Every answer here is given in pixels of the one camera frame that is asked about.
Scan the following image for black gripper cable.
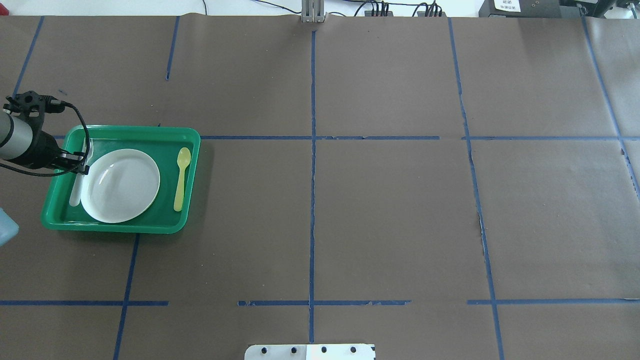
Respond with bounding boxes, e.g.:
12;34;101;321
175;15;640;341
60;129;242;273
0;101;92;178

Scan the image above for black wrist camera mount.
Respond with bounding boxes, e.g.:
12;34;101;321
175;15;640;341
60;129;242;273
2;90;66;133

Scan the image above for aluminium profile post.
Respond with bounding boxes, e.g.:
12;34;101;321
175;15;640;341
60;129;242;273
301;0;327;24

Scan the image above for black box with label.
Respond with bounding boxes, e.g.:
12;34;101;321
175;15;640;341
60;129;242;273
478;0;562;19

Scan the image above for pale translucent plastic fork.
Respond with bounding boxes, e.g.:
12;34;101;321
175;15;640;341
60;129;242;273
68;139;94;207

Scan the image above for yellow plastic spoon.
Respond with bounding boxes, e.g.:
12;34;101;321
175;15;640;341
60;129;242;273
173;146;192;212

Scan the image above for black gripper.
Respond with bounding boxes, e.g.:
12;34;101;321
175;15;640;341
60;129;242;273
20;130;90;175

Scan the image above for white round plate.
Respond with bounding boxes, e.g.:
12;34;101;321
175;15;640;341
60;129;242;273
80;148;161;224

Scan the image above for black power strip cables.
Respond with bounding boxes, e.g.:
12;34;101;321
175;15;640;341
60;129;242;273
345;0;446;18

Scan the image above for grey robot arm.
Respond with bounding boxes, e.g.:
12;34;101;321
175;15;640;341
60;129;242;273
1;112;90;177

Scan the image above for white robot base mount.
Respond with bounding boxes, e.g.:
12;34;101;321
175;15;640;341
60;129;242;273
244;343;377;360

